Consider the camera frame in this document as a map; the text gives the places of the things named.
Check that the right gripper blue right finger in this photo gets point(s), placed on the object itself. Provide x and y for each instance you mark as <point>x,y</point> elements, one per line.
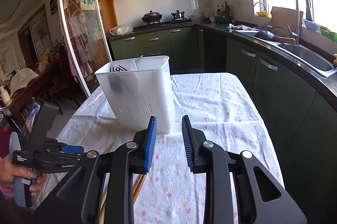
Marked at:
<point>189,142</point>

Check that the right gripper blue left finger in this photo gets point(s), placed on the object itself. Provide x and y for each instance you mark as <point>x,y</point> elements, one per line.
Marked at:
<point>149,143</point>

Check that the white plastic spoon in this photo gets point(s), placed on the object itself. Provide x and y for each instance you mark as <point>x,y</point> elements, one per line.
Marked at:
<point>137,61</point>

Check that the pink patterned sleeve forearm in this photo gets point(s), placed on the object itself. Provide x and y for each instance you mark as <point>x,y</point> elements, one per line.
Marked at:
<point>7,193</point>

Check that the green lower kitchen cabinets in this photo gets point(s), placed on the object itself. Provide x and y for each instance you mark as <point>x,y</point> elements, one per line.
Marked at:
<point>297,105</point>

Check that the person's left hand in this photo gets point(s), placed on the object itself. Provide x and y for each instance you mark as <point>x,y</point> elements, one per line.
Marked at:
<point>10,170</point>

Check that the wooden chopstick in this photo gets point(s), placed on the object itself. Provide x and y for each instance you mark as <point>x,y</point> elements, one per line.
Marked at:
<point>116,205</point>
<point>138,187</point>
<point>108,149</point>

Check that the white plastic utensil holder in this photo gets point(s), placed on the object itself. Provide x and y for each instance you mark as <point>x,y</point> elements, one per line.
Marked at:
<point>136,95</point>

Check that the white lace food cover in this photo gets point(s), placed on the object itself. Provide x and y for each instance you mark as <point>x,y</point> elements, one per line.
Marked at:
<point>22,79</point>

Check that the wooden dining table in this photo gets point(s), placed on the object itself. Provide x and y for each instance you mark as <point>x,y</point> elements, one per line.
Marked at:
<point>36,88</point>

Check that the white plastic bag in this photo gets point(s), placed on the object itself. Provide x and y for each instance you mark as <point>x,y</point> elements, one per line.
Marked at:
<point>121,30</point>

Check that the small steel pot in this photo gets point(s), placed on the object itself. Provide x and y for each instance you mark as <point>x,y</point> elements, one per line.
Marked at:
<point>178,15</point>

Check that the black wok with lid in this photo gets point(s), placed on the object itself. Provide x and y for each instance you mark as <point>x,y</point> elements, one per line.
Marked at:
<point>152,17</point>

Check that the black frying pan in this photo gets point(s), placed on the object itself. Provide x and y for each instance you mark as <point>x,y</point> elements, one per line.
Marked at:
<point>266,35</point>

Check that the condiment bottles group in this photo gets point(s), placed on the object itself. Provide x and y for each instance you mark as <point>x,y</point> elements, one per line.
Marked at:
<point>223,11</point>

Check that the small steel faucet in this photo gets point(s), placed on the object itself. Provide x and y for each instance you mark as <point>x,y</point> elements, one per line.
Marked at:
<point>265,14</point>

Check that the stainless steel sink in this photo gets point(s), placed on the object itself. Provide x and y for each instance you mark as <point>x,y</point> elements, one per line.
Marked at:
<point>300,53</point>

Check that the glass sliding door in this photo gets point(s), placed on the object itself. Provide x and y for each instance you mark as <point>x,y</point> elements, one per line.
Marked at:
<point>83,32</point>

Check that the wooden cutting board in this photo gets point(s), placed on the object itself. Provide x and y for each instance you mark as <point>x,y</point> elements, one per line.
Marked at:
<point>283,18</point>

